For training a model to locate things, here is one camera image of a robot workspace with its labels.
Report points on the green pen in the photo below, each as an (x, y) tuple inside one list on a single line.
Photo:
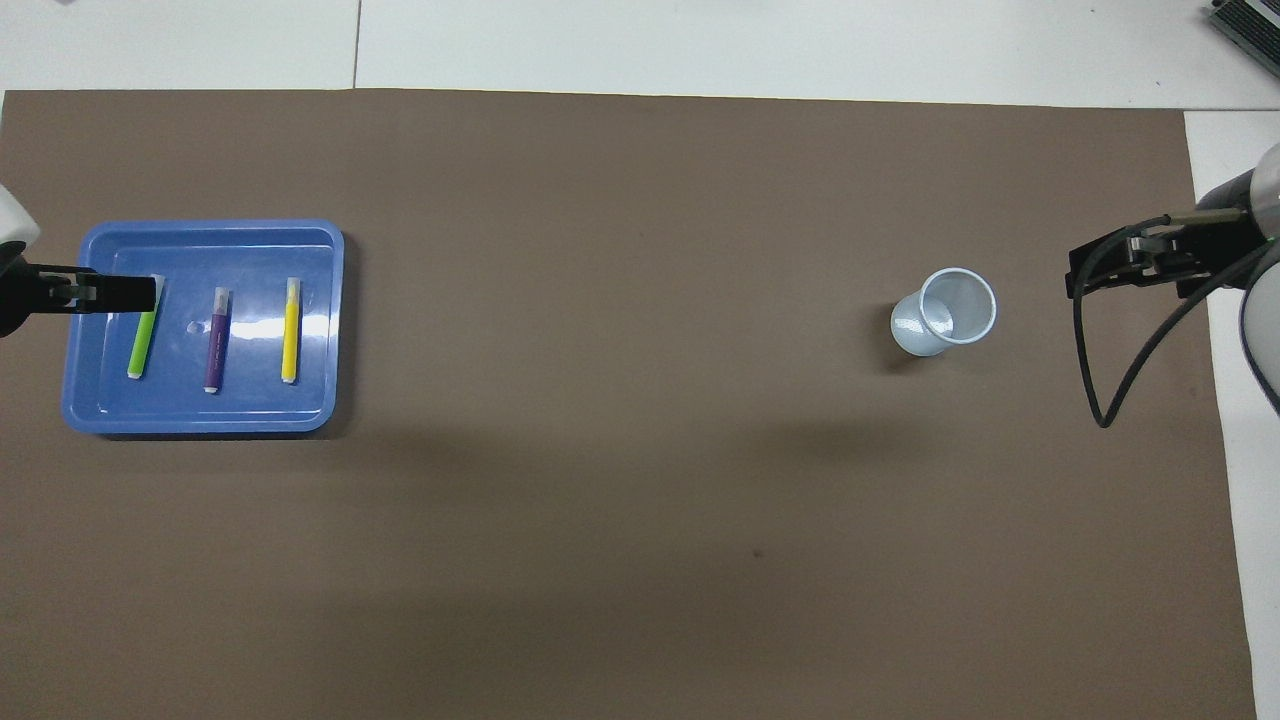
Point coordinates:
[(143, 345)]

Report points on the brown table mat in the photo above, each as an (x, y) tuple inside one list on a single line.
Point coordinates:
[(640, 500)]

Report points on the blue plastic tray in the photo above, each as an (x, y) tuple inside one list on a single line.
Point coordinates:
[(250, 410)]

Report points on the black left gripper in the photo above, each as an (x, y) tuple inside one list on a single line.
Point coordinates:
[(18, 295)]

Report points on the translucent plastic cup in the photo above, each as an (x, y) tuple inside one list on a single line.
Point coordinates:
[(925, 335)]

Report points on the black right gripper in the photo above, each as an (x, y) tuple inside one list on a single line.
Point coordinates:
[(1215, 250)]

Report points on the yellow pen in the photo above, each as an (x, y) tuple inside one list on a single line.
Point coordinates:
[(290, 340)]

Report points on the purple pen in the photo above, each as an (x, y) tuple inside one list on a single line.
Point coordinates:
[(215, 350)]

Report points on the grey ribbed device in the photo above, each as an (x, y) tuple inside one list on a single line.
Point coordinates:
[(1250, 25)]

